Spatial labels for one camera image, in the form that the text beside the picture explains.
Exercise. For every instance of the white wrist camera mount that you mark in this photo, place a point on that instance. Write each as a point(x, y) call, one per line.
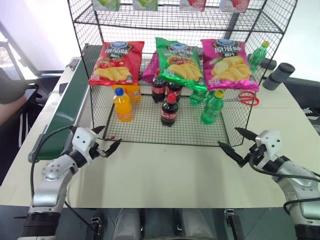
point(270, 141)
point(83, 140)

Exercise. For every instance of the green conveyor belt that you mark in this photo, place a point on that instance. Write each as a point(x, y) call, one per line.
point(67, 100)

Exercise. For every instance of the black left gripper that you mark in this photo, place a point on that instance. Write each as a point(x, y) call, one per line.
point(94, 151)

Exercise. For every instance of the red potato chips bag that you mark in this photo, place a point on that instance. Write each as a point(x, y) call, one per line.
point(117, 62)

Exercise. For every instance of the black bracket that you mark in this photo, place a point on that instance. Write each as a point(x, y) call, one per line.
point(232, 222)
point(96, 225)

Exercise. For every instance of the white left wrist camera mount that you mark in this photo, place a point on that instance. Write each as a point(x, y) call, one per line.
point(83, 140)

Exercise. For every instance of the black device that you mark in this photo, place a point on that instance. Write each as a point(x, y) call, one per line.
point(268, 63)

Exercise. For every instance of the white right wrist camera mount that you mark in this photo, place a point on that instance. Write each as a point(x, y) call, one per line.
point(270, 141)

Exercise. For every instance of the cola bottle red cap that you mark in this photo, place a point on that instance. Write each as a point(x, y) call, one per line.
point(158, 90)
point(168, 111)
point(175, 90)

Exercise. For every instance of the black office chair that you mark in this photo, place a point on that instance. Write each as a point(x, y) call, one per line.
point(45, 85)

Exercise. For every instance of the person in grey shirt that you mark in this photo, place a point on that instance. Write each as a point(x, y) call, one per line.
point(10, 85)

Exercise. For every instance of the green drink carton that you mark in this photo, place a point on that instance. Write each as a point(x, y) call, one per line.
point(145, 3)
point(106, 3)

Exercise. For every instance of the orange soda bottle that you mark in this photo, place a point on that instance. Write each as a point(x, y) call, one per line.
point(135, 93)
point(122, 107)

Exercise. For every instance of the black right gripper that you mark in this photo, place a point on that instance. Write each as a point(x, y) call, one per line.
point(256, 153)

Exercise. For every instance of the green soda bottle yellow cap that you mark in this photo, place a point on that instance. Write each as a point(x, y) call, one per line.
point(211, 110)
point(197, 97)
point(257, 56)

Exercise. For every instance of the green potato chips bag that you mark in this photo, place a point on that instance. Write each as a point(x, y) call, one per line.
point(180, 65)

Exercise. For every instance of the grey and black cylinder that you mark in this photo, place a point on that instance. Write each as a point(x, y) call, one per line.
point(277, 76)

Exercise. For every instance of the person's bare forearm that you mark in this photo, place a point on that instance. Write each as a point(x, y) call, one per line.
point(10, 110)

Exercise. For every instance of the black equipment case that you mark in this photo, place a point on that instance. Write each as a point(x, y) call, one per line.
point(305, 90)

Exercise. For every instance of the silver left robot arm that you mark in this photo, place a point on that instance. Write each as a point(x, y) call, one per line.
point(50, 185)

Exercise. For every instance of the red drink carton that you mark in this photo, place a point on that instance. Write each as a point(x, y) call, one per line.
point(192, 3)
point(235, 5)

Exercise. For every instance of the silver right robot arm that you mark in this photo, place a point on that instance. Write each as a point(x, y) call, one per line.
point(295, 177)

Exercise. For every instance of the magenta potato chips bag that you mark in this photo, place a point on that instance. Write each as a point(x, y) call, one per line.
point(230, 65)
point(150, 68)

